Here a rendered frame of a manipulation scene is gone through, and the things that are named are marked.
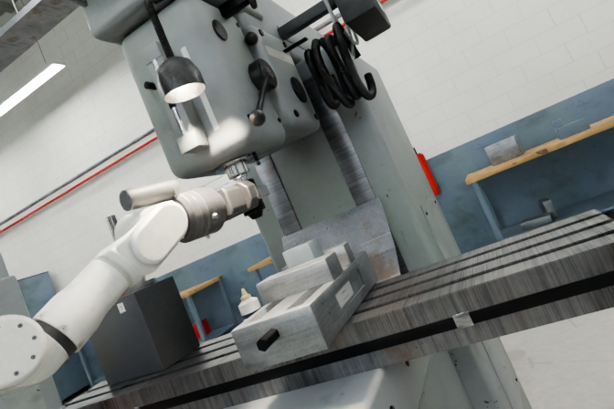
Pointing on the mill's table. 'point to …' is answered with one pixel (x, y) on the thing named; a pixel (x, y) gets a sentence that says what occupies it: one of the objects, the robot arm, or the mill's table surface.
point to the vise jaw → (300, 277)
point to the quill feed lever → (263, 73)
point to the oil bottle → (248, 305)
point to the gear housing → (121, 5)
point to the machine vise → (307, 314)
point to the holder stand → (144, 331)
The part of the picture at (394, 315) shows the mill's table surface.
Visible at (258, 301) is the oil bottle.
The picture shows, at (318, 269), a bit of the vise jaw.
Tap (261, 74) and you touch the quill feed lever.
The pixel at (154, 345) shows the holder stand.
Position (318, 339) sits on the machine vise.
